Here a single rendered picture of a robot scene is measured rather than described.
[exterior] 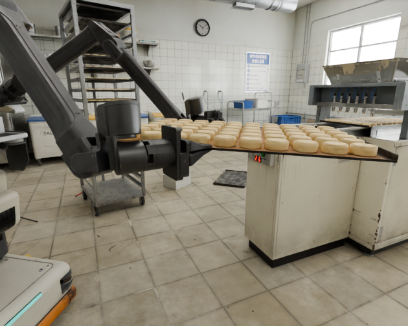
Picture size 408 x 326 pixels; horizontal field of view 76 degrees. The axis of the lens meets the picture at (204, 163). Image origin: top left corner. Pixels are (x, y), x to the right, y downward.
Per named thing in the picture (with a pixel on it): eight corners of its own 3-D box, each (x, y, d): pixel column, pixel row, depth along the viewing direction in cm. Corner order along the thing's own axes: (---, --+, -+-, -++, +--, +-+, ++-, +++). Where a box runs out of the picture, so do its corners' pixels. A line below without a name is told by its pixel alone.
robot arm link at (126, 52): (111, 47, 102) (98, 46, 92) (121, 36, 100) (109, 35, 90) (182, 130, 113) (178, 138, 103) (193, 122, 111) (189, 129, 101)
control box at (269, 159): (251, 157, 176) (252, 136, 172) (274, 165, 155) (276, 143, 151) (247, 157, 174) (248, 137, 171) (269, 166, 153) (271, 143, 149)
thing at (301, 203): (312, 226, 226) (325, 122, 202) (348, 247, 195) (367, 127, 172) (243, 244, 198) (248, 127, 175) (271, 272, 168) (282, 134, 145)
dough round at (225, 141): (228, 142, 62) (228, 134, 61) (239, 146, 58) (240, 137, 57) (209, 143, 60) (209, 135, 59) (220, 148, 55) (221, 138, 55)
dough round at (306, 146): (289, 151, 54) (291, 141, 54) (294, 147, 59) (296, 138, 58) (315, 154, 52) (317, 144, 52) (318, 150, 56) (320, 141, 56)
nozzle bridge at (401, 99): (333, 125, 233) (338, 85, 224) (427, 137, 169) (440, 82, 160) (305, 127, 220) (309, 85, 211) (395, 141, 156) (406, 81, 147)
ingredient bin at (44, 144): (34, 167, 403) (25, 117, 383) (38, 158, 458) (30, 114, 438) (73, 163, 427) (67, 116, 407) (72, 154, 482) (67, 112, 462)
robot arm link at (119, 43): (108, 14, 98) (96, 10, 88) (129, 49, 102) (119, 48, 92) (26, 76, 109) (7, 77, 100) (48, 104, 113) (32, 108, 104)
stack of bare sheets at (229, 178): (244, 188, 315) (244, 185, 314) (213, 184, 328) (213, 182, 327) (252, 174, 370) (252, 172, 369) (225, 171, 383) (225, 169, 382)
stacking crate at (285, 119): (287, 123, 636) (289, 114, 631) (300, 124, 601) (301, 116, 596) (269, 124, 610) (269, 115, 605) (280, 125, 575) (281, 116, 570)
